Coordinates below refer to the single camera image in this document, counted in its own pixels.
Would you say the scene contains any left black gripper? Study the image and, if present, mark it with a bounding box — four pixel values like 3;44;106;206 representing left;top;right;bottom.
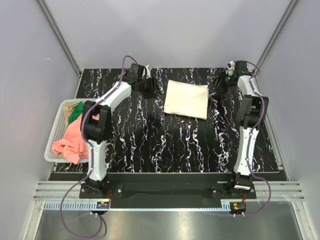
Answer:
137;76;163;100

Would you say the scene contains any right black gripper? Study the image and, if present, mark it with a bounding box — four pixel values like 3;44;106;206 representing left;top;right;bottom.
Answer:
207;69;235;94

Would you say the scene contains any cream white t shirt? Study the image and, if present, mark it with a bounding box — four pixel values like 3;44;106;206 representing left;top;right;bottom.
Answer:
163;80;209;120

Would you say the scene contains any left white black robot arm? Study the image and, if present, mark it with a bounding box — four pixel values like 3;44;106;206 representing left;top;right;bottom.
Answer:
80;63;160;198

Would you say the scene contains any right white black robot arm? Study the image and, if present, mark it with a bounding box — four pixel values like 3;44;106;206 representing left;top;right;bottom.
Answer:
209;60;269;199

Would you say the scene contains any green t shirt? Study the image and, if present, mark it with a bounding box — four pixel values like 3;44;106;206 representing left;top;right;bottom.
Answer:
68;101;84;124

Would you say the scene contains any beige t shirt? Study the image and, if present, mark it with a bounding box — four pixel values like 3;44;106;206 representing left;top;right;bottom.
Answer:
62;102;79;128

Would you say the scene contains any salmon pink t shirt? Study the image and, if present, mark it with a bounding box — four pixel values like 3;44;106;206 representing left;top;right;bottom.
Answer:
51;114;90;164

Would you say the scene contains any white plastic laundry basket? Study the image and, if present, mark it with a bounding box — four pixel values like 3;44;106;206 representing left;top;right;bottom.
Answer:
44;98;97;165

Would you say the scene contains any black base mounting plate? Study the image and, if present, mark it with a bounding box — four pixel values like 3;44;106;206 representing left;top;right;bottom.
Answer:
79;173;257;209

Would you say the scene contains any right small circuit board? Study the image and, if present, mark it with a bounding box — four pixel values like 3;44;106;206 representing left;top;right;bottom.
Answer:
232;202;247;210

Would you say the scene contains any small circuit board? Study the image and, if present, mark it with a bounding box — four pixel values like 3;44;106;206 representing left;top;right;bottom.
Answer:
232;202;247;210
96;201;110;209

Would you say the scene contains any left small circuit board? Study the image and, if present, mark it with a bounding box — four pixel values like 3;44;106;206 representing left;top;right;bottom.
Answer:
96;201;110;209

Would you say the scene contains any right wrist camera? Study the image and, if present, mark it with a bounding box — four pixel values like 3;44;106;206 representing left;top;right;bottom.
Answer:
226;61;235;76

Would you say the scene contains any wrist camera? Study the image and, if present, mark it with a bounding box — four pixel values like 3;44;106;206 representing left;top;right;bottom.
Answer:
144;65;151;79
226;61;235;76

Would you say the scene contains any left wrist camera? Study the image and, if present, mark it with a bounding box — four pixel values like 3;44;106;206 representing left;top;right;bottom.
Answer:
144;65;151;79

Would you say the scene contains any right aluminium frame post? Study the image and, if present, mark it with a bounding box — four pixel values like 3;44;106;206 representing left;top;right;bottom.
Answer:
252;0;300;76

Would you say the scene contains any aluminium frame post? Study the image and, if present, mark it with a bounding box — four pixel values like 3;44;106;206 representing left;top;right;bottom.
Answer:
36;0;82;76
252;0;300;76

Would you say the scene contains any left aluminium frame post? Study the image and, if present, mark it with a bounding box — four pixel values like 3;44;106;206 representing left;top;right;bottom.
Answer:
36;0;82;76

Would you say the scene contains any aluminium front rail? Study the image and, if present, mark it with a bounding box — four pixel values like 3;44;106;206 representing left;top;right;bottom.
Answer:
33;181;304;201

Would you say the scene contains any white slotted cable duct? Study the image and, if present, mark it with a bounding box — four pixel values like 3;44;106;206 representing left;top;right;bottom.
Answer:
44;200;108;211

